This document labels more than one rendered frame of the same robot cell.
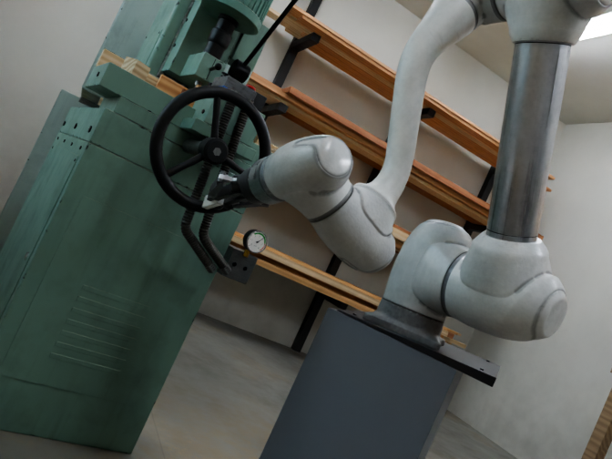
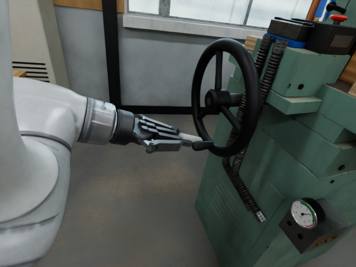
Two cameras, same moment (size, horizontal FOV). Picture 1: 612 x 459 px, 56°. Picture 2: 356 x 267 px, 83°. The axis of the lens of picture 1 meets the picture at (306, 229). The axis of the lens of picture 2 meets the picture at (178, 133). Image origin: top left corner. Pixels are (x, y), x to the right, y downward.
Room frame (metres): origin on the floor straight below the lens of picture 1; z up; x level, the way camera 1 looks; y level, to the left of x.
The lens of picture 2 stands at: (1.28, -0.22, 1.02)
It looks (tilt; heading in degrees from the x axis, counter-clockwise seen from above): 34 degrees down; 97
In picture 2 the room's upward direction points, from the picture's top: 8 degrees clockwise
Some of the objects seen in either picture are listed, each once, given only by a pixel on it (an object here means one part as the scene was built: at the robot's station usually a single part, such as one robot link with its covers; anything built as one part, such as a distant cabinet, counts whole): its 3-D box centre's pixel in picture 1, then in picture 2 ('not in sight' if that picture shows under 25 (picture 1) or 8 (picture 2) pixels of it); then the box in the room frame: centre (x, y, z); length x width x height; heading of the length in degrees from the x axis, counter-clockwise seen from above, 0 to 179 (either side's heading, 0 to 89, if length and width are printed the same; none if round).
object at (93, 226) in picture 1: (91, 279); (281, 186); (1.69, 0.51, 0.36); 0.58 x 0.45 x 0.71; 32
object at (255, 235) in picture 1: (252, 243); (306, 214); (1.55, 0.11, 0.65); 0.06 x 0.04 x 0.08; 122
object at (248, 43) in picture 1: (247, 45); not in sight; (1.85, 0.43, 1.23); 0.09 x 0.08 x 0.15; 32
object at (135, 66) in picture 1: (135, 69); (254, 43); (1.38, 0.54, 0.92); 0.05 x 0.04 x 0.04; 58
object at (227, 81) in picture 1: (239, 93); (308, 32); (1.45, 0.30, 0.99); 0.13 x 0.11 x 0.06; 122
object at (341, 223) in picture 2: (232, 261); (313, 225); (1.61, 0.15, 0.58); 0.12 x 0.08 x 0.08; 32
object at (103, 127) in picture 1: (150, 156); (329, 109); (1.69, 0.51, 0.76); 0.57 x 0.45 x 0.09; 32
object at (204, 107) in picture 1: (225, 117); (292, 66); (1.45, 0.31, 0.91); 0.15 x 0.14 x 0.09; 122
